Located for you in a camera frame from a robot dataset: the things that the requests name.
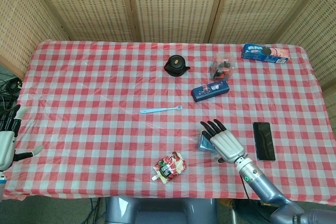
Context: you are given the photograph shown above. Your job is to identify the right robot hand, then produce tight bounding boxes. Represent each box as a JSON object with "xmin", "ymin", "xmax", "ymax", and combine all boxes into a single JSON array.
[{"xmin": 199, "ymin": 119, "xmax": 249, "ymax": 164}]

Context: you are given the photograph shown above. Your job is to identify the red checkered tablecloth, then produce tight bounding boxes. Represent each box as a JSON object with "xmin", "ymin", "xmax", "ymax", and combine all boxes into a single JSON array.
[{"xmin": 4, "ymin": 39, "xmax": 336, "ymax": 207}]

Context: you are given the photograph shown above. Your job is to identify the black teapot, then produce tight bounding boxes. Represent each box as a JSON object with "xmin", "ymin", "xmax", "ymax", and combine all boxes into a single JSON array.
[{"xmin": 164, "ymin": 55, "xmax": 191, "ymax": 78}]

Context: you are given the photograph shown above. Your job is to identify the black cables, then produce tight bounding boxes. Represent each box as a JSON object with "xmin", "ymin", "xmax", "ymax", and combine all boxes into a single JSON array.
[{"xmin": 0, "ymin": 71, "xmax": 23, "ymax": 114}]

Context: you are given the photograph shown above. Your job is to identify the small light blue box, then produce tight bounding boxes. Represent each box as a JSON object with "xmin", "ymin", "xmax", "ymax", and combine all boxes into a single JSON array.
[{"xmin": 197, "ymin": 130, "xmax": 218, "ymax": 154}]

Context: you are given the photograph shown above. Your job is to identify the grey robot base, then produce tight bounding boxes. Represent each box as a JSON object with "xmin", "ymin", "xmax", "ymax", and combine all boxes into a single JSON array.
[{"xmin": 104, "ymin": 196, "xmax": 218, "ymax": 224}]

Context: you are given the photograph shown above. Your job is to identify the clear snack bag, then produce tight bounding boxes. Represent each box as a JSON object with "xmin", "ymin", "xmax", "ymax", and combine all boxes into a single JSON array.
[{"xmin": 209, "ymin": 52, "xmax": 236, "ymax": 81}]

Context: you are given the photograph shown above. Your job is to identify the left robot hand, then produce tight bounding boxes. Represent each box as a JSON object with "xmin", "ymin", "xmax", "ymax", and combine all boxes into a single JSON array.
[{"xmin": 0, "ymin": 104, "xmax": 44, "ymax": 171}]

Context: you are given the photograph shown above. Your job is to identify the dark blue long box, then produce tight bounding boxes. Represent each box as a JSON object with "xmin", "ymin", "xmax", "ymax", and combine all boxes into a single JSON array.
[{"xmin": 191, "ymin": 80, "xmax": 230, "ymax": 103}]

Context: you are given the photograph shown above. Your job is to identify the light blue toothbrush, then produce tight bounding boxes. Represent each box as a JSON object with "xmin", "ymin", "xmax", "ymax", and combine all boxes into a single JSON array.
[{"xmin": 140, "ymin": 105, "xmax": 183, "ymax": 114}]

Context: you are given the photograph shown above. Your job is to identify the woven folding screen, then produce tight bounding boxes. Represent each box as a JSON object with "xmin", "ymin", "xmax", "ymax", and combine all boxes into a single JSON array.
[{"xmin": 0, "ymin": 0, "xmax": 336, "ymax": 88}]

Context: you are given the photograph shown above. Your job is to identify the blue cookie box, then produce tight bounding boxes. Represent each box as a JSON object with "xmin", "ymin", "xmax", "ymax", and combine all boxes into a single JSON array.
[{"xmin": 241, "ymin": 43, "xmax": 291, "ymax": 65}]

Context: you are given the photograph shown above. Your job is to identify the black smartphone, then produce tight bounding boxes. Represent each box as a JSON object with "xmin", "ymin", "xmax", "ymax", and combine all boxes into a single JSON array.
[{"xmin": 252, "ymin": 122, "xmax": 276, "ymax": 162}]

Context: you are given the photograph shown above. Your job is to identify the red drink pouch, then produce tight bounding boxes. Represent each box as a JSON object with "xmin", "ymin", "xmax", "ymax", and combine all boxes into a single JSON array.
[{"xmin": 151, "ymin": 151, "xmax": 187, "ymax": 185}]

